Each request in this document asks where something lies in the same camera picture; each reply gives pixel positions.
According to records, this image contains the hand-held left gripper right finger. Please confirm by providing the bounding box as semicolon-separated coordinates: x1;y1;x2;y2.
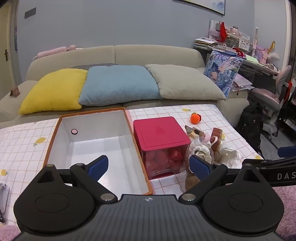
178;155;266;202

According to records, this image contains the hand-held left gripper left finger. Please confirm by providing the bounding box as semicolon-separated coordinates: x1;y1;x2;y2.
35;155;117;202

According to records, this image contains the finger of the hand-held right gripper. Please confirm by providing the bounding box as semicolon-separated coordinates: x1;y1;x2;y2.
242;158;296;168
278;146;296;157

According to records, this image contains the white cardboard box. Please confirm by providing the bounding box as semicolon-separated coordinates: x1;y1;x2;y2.
43;107;154;195

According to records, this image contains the clear plastic bag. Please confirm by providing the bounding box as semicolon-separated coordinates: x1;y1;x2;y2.
188;137;214;163

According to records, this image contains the white crumpled tissue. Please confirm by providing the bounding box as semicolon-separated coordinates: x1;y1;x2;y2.
218;145;242;167

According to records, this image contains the brown snack packet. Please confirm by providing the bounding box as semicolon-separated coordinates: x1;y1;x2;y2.
184;125;205;138

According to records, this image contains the black backpack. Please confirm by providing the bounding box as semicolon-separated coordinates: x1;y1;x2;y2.
236;102;264;154

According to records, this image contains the red lidded plastic box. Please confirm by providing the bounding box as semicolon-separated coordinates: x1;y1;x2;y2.
133;116;191;181

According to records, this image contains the pink office chair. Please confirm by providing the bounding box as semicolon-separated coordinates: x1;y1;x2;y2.
251;65;293;139

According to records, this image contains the grey pillow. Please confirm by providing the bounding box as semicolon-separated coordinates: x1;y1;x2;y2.
145;64;226;101

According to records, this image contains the yellow pillow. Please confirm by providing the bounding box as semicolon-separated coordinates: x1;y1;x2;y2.
19;68;88;115

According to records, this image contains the cluttered desk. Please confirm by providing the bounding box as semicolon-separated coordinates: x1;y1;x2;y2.
238;54;281;77

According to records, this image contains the grey houndstooth cushion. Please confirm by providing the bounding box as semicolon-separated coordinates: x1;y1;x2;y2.
70;63;118;69

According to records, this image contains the white phone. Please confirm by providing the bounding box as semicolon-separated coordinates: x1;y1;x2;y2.
0;183;10;224

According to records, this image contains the purple plush bag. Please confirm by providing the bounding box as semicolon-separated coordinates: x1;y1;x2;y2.
254;45;270;62

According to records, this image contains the beige sofa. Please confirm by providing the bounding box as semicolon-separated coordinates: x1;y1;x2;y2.
0;45;250;127

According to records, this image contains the pink plush toy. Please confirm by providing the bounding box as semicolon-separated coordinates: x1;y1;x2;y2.
37;45;77;58

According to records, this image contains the red hanging ornament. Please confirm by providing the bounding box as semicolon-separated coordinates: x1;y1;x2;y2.
218;22;228;42

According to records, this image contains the cream door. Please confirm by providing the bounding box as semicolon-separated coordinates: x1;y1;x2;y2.
0;5;14;98

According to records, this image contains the framed wall picture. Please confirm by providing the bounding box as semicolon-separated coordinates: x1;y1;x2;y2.
180;0;226;16

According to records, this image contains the dark wall switch plate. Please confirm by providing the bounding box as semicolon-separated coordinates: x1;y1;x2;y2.
24;7;37;18

